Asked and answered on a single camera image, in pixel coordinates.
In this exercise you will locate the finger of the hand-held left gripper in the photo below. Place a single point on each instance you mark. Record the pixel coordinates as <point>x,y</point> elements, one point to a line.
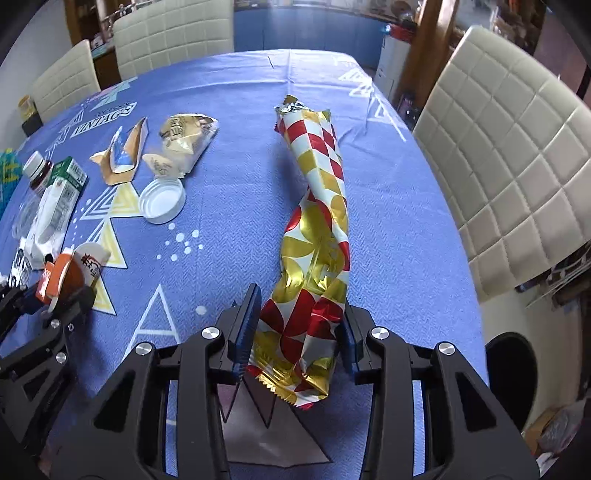
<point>74,305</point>
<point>11,301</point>

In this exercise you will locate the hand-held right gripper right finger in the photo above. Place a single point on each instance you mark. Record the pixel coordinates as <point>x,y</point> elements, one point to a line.
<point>349,344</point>

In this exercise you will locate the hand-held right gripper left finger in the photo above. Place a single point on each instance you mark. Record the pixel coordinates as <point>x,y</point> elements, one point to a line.
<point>247,325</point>

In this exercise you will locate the orange packet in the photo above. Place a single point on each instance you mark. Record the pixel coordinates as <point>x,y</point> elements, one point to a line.
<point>60,277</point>

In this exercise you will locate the clear round plastic lid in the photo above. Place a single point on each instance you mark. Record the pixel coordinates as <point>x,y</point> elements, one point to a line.
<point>22,217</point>

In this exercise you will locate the green white carton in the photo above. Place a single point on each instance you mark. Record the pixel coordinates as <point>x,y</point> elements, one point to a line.
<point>55,203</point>

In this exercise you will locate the red gold checkered snack wrapper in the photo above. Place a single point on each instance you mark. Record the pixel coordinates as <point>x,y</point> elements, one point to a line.
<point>318,207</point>

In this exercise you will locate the black trash bin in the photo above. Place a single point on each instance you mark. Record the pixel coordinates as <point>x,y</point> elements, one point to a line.
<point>512,369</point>

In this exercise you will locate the black white packet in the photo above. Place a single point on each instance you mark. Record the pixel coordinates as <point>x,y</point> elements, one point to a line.
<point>21,267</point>

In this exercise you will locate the white paper cup red print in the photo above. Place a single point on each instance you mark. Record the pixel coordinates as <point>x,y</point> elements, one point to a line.
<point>92,263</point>

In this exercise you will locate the teal printed packet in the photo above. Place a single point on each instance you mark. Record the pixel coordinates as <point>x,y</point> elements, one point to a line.
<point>7,180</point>

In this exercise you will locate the white plastic cap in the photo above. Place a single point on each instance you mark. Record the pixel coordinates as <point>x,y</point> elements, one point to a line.
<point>161,201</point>

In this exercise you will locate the small dark bottle white cap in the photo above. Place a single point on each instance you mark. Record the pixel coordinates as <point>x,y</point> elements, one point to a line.
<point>37,166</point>

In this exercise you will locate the blue printed tablecloth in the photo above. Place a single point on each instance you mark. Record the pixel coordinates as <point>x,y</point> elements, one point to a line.
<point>240,184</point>

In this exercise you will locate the yellow container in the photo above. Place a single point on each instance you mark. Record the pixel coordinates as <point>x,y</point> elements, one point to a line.
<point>27,106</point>

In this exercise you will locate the crumpled clear gold wrapper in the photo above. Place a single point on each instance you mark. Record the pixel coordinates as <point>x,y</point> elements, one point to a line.
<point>184,138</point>

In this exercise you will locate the cream quilted chair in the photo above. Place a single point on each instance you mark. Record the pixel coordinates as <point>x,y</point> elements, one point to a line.
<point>64,83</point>
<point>508,152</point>
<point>175,32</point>

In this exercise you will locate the cardboard box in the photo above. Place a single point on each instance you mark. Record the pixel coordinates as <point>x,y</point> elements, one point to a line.
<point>558,429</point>

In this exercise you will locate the white appliance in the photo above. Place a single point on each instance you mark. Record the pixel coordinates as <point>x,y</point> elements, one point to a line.
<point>390,64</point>

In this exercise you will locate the wooden shelf unit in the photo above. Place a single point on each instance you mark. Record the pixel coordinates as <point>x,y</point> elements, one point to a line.
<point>87,23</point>

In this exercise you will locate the blue kitchen cabinets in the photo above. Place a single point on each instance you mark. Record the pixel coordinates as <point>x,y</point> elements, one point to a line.
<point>314,37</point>

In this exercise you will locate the wooden display cabinet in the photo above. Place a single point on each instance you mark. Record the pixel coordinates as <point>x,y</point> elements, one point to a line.
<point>429,46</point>

